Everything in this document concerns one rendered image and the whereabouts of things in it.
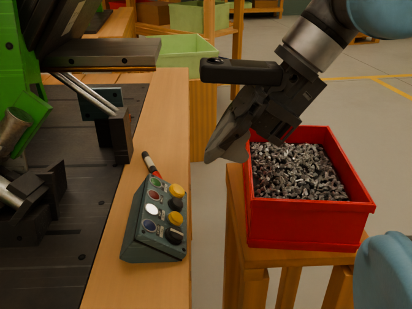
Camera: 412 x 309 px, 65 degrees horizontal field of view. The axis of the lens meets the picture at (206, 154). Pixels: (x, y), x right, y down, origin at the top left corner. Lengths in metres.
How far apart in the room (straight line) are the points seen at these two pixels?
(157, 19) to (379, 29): 3.24
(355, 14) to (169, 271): 0.38
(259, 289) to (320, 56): 0.46
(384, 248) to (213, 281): 1.45
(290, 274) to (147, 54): 0.84
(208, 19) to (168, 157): 2.32
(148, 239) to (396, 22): 0.38
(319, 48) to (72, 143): 0.60
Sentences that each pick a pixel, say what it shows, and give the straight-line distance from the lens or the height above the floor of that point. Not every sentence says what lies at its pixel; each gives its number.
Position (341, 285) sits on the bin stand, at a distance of 0.76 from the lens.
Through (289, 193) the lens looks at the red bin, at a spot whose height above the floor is 0.88.
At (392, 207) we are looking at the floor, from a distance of 2.28.
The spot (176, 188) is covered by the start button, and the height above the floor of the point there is 0.94.
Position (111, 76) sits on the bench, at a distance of 1.39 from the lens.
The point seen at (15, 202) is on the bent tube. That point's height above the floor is 0.97.
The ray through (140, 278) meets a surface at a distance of 0.48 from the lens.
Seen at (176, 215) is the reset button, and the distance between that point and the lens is 0.51.
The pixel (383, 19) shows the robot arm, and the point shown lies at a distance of 0.35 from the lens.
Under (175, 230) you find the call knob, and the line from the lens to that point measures 0.48.
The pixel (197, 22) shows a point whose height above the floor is 0.82.
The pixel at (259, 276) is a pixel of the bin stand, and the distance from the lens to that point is 0.67.
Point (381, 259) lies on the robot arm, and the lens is 0.18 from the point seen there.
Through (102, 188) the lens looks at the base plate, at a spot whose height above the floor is 0.90.
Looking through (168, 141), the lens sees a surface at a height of 0.90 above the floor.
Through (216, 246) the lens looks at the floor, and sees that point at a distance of 1.75.
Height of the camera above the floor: 1.27
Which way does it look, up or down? 31 degrees down
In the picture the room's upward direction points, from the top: straight up
